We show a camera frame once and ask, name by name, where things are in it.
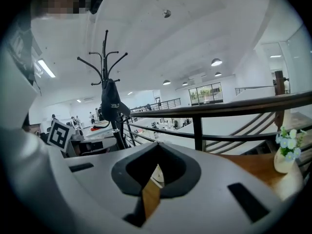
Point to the black head-worn camera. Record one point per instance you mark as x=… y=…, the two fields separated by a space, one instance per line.
x=96 y=2

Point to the grey dome ceiling fixture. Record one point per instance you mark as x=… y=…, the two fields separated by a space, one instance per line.
x=167 y=13

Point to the white rectangular tray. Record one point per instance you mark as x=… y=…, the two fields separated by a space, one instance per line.
x=158 y=177

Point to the black metal balcony railing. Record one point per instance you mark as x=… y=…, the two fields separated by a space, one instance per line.
x=170 y=101

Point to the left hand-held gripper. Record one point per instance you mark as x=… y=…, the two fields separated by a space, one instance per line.
x=59 y=135

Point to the person's black shirt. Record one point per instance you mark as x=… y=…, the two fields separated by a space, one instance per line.
x=22 y=50

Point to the person's head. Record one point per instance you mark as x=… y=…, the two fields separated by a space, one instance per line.
x=61 y=1

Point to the black pendant lamp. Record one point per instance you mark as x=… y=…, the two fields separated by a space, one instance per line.
x=185 y=84
x=218 y=74
x=166 y=82
x=216 y=62

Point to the white pot with flowers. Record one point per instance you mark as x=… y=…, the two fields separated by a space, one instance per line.
x=282 y=166

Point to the black hanging bag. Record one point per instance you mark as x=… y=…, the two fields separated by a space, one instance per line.
x=109 y=101

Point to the fluorescent tube light with bracket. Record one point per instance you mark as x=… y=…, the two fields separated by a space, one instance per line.
x=46 y=68

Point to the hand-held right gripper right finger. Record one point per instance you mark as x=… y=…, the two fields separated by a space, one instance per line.
x=187 y=177

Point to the red flat object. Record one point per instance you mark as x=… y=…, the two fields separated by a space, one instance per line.
x=95 y=129

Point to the black coat rack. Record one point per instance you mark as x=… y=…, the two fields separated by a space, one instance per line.
x=119 y=136

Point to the black railing with wooden handrail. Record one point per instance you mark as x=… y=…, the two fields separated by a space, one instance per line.
x=243 y=105

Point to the black-framed window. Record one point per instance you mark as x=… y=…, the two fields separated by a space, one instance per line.
x=206 y=94

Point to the white desk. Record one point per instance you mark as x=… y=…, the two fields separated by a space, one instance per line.
x=97 y=134

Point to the brown wooden post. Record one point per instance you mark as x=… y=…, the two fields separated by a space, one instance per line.
x=279 y=86

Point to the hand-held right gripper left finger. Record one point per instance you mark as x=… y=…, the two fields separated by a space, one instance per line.
x=122 y=177

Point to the white ceiling air conditioner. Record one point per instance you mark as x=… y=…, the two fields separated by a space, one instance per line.
x=36 y=48

